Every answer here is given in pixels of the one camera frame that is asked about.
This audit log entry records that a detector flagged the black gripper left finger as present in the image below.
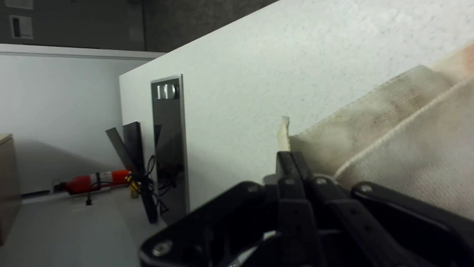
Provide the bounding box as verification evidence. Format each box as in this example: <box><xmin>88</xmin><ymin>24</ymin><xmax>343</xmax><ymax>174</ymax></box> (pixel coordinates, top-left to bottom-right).
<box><xmin>140</xmin><ymin>150</ymin><xmax>323</xmax><ymax>267</ymax></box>

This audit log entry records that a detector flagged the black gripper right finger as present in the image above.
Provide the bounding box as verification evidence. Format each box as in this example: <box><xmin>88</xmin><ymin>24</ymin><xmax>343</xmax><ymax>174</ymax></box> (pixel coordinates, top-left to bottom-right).
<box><xmin>291</xmin><ymin>150</ymin><xmax>474</xmax><ymax>267</ymax></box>

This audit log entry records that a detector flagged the beige stained cloth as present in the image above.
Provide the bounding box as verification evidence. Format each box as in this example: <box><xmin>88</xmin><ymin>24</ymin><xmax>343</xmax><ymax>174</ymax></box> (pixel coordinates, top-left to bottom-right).
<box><xmin>275</xmin><ymin>42</ymin><xmax>474</xmax><ymax>223</ymax></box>

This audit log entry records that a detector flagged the steel countertop sink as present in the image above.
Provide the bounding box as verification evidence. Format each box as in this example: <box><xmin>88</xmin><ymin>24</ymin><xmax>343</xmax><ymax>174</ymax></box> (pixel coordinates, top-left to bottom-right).
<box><xmin>150</xmin><ymin>73</ymin><xmax>193</xmax><ymax>226</ymax></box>

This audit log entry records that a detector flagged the dark dish drying rack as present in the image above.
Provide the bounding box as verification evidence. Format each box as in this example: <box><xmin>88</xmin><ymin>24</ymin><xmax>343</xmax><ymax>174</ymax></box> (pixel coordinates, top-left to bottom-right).
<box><xmin>104</xmin><ymin>120</ymin><xmax>162</xmax><ymax>226</ymax></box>

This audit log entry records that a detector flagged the red fire extinguisher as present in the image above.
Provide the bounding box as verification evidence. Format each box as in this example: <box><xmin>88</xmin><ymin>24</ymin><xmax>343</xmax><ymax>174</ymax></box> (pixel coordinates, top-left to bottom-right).
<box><xmin>52</xmin><ymin>168</ymin><xmax>135</xmax><ymax>198</ymax></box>

